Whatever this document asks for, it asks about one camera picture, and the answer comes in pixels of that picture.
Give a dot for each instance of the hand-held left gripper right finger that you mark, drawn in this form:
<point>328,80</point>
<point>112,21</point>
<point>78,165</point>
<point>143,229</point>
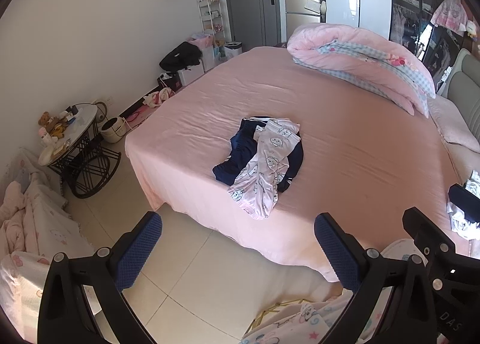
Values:
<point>337,254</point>

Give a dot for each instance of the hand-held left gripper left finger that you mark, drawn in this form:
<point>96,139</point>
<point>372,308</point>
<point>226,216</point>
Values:
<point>140,250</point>

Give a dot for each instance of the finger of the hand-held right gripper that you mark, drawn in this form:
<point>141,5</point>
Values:
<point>420,224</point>

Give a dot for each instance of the pink printed pajama pants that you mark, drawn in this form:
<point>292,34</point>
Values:
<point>262,164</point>

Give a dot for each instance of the navy shorts with white stripes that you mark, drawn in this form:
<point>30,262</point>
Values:
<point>240,145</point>

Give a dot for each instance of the pile of white navy clothes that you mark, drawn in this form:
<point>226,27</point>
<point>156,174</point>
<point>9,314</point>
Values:
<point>463,216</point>

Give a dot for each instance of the person's printed fleece pajamas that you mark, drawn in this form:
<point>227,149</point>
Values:
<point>300,323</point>

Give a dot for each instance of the white printed quilt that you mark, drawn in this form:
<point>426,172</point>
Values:
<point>48,224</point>

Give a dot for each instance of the bed with pink sheet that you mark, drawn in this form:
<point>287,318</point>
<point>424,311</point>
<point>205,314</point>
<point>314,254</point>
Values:
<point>356,141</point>

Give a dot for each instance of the white round appliance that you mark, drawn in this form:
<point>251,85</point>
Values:
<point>111,130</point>

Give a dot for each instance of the pink and white cloth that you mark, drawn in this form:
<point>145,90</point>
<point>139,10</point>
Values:
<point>159,97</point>

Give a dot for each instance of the brown teddy bear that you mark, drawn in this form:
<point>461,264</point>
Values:
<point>45,119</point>

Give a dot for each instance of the white storage box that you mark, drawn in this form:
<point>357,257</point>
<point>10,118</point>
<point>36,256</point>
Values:
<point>191,76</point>

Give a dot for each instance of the black bag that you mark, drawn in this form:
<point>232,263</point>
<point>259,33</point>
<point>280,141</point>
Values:
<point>180,55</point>

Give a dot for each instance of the purple and yellow plush toy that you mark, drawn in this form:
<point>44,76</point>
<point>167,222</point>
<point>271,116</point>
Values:
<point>471,29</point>

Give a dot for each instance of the pink and blue checked duvet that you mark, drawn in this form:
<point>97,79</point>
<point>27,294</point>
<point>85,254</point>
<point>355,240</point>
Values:
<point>318,38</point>

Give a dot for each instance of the pink printed jacket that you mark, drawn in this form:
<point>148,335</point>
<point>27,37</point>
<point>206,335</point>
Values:
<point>448,14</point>

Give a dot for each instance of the pink bag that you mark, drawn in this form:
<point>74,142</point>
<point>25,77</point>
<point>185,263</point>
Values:
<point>202,41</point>

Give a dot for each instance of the white bin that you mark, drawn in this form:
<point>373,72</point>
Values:
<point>232,51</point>

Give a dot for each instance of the white handbag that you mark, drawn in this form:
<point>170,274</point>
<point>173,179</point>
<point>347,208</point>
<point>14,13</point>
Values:
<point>314,4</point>

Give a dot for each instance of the silver refrigerator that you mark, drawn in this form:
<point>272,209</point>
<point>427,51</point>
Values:
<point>300,10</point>

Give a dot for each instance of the white shelf rack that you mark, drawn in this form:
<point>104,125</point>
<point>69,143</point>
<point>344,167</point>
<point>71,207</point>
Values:
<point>212,14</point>

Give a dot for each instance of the round table with black frame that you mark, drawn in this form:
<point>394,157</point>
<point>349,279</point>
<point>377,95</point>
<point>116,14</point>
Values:
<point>80,137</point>

